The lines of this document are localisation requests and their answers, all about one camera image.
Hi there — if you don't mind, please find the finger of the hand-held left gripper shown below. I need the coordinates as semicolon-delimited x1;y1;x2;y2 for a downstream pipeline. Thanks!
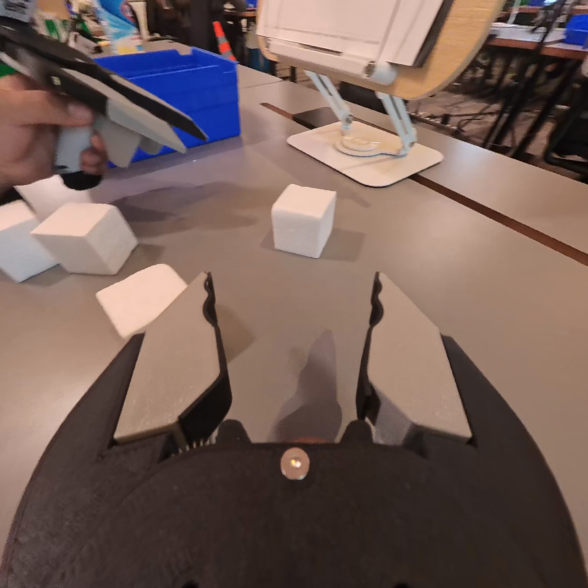
99;71;208;156
94;86;187;168

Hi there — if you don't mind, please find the white-based document stand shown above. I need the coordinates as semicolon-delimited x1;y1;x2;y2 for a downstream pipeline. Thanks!
255;0;506;188

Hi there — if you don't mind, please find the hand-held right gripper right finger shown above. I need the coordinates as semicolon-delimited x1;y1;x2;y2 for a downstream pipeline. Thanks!
356;271;473;446

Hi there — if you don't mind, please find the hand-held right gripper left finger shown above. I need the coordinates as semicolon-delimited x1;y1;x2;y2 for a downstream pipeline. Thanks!
112;271;232;445

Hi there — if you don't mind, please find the cleaning wipes container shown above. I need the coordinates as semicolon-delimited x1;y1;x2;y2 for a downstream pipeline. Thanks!
99;0;143;53

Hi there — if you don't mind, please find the printed instruction sheet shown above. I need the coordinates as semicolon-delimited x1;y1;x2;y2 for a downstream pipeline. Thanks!
256;0;448;67

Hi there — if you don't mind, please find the person's left hand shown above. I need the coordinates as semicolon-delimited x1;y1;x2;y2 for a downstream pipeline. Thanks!
0;76;110;194

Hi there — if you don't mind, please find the blue plastic bin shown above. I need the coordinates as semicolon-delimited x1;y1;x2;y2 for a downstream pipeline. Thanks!
92;47;242;164
565;14;588;49

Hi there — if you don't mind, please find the orange traffic cone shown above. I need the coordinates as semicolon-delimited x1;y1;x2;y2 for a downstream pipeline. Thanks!
212;21;237;61

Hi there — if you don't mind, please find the white foam cube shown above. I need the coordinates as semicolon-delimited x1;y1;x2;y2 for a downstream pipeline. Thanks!
96;263;188;340
14;174;92;222
31;202;139;276
0;200;59;283
271;184;337;259

